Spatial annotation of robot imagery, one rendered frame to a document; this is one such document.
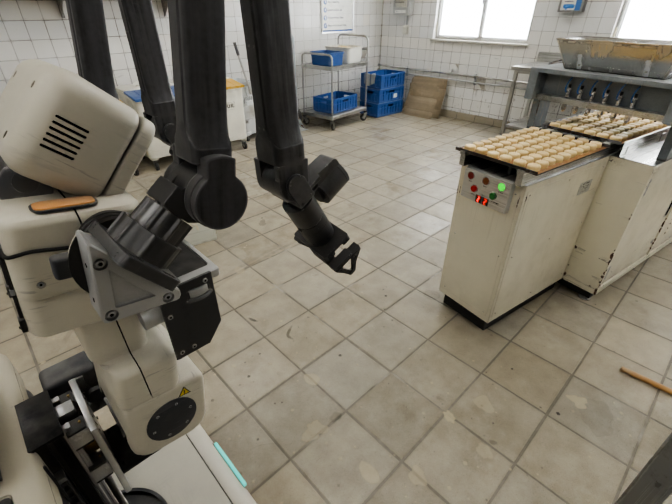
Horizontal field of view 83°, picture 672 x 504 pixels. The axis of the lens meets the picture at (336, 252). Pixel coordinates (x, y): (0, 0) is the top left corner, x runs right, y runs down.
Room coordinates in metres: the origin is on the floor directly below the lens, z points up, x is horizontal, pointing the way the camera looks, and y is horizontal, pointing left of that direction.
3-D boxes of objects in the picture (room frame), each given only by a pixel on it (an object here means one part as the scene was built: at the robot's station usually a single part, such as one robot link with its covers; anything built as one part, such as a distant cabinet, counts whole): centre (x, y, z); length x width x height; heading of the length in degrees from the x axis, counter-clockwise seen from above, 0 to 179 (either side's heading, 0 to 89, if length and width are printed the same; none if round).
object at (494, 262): (1.79, -0.97, 0.45); 0.70 x 0.34 x 0.90; 124
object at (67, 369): (0.58, 0.49, 0.68); 0.28 x 0.27 x 0.25; 44
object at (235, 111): (4.64, 1.42, 0.38); 0.64 x 0.54 x 0.77; 41
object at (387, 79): (6.44, -0.73, 0.50); 0.60 x 0.40 x 0.20; 136
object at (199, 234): (2.45, 1.06, 0.08); 0.30 x 0.22 x 0.16; 122
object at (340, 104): (5.84, 0.01, 0.29); 0.56 x 0.38 x 0.20; 142
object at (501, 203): (1.58, -0.67, 0.77); 0.24 x 0.04 x 0.14; 34
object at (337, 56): (5.67, 0.12, 0.88); 0.40 x 0.30 x 0.16; 47
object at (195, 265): (0.62, 0.36, 0.99); 0.28 x 0.16 x 0.22; 44
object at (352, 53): (5.97, -0.11, 0.90); 0.44 x 0.36 x 0.20; 52
